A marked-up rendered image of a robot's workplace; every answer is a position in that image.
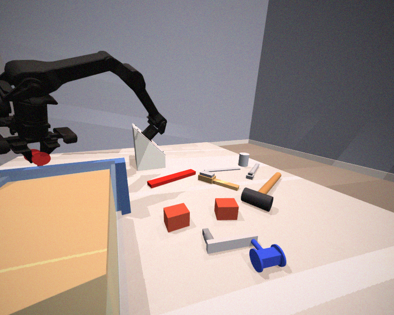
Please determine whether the orange-red box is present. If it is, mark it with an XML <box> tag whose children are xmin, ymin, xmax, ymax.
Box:
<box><xmin>214</xmin><ymin>198</ymin><xmax>239</xmax><ymax>220</ymax></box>
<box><xmin>164</xmin><ymin>203</ymin><xmax>190</xmax><ymax>233</ymax></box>

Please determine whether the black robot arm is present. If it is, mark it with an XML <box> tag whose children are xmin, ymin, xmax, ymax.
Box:
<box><xmin>0</xmin><ymin>51</ymin><xmax>167</xmax><ymax>142</ymax></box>

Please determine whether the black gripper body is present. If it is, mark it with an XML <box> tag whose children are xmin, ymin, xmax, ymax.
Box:
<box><xmin>0</xmin><ymin>115</ymin><xmax>77</xmax><ymax>155</ymax></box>

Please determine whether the black mallet with wooden handle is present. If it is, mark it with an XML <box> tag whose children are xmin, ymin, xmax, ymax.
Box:
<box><xmin>241</xmin><ymin>172</ymin><xmax>281</xmax><ymax>212</ymax></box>

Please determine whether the dark grey cylinder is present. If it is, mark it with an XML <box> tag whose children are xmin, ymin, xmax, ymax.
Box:
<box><xmin>238</xmin><ymin>153</ymin><xmax>249</xmax><ymax>167</ymax></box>

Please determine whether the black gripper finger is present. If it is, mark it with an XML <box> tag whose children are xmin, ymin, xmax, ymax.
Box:
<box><xmin>40</xmin><ymin>141</ymin><xmax>60</xmax><ymax>154</ymax></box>
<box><xmin>10</xmin><ymin>147</ymin><xmax>32</xmax><ymax>163</ymax></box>

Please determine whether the grey crank handle with blue knob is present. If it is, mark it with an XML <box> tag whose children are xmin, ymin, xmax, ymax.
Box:
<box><xmin>202</xmin><ymin>228</ymin><xmax>286</xmax><ymax>273</ymax></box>

